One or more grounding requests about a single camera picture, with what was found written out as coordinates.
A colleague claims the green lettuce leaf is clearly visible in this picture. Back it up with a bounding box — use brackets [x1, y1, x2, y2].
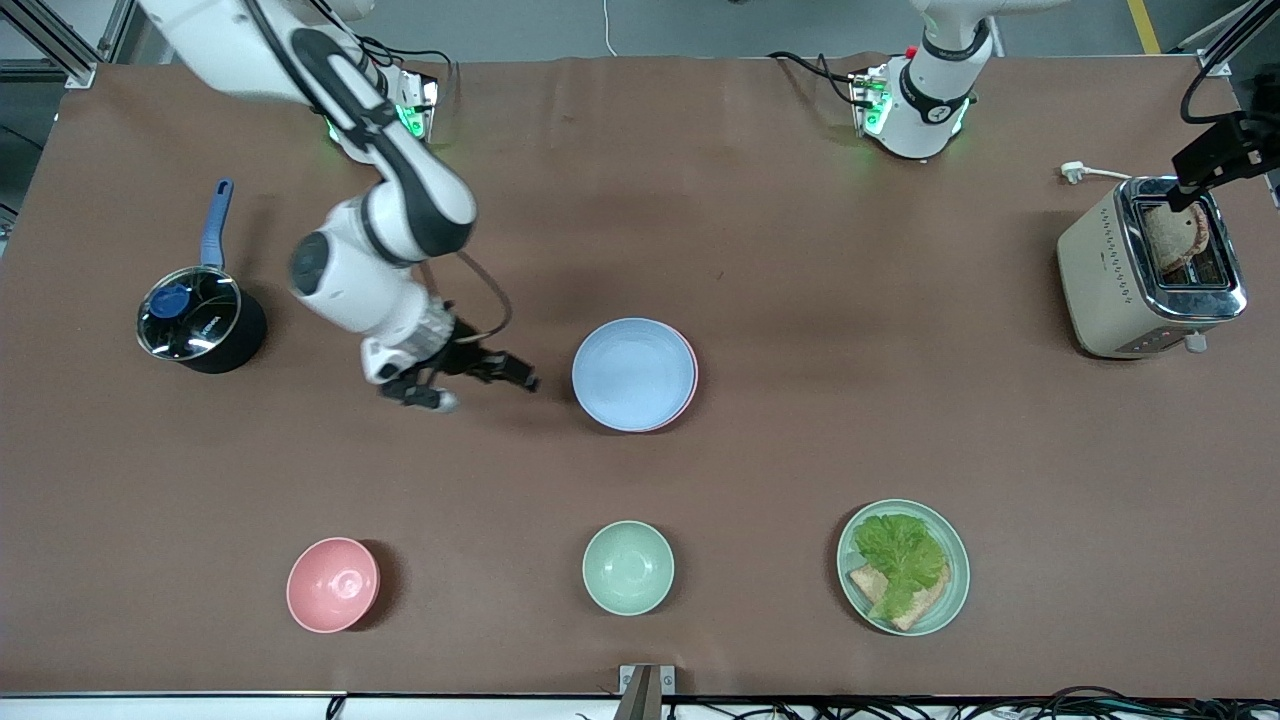
[852, 513, 948, 621]

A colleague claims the green bowl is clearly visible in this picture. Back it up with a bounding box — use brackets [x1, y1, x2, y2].
[582, 520, 675, 616]

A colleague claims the brown toast slice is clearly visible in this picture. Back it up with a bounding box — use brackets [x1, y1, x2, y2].
[1143, 200, 1211, 276]

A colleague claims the glass lid blue knob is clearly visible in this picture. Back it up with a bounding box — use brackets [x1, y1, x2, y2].
[137, 266, 243, 360]

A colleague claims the black floor cable bundle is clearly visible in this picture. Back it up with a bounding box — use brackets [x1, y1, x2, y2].
[575, 685, 1280, 720]

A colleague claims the brown bread slice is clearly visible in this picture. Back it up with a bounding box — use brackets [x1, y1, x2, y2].
[848, 562, 951, 632]

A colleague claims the metal table bracket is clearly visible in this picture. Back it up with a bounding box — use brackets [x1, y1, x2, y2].
[618, 664, 676, 720]

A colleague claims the blue plate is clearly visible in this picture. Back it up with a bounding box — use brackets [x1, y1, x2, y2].
[572, 318, 693, 433]

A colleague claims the aluminium frame profile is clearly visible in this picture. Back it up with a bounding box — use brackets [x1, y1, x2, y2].
[0, 0, 136, 89]
[1195, 0, 1280, 77]

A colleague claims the pink bowl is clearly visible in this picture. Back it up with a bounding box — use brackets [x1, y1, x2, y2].
[286, 537, 381, 634]

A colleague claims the beige chrome toaster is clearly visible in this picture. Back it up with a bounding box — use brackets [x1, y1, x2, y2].
[1057, 176, 1249, 359]

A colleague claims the black arm base cable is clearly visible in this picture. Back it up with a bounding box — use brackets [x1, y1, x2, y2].
[768, 50, 873, 107]
[355, 35, 451, 111]

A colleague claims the pink plate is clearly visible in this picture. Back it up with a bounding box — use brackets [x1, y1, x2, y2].
[645, 326, 700, 434]

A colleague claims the green plate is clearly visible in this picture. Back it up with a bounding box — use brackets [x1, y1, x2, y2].
[837, 499, 971, 637]

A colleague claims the black saucepan blue handle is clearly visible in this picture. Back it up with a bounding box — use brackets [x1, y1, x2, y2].
[137, 178, 267, 375]

